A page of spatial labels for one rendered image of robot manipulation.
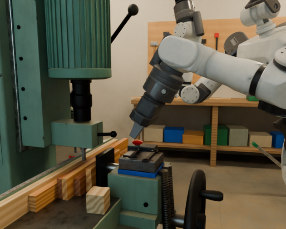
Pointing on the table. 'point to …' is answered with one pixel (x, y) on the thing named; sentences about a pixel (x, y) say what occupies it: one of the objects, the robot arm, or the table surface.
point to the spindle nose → (81, 100)
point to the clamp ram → (104, 166)
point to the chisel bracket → (76, 133)
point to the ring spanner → (150, 156)
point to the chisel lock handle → (108, 134)
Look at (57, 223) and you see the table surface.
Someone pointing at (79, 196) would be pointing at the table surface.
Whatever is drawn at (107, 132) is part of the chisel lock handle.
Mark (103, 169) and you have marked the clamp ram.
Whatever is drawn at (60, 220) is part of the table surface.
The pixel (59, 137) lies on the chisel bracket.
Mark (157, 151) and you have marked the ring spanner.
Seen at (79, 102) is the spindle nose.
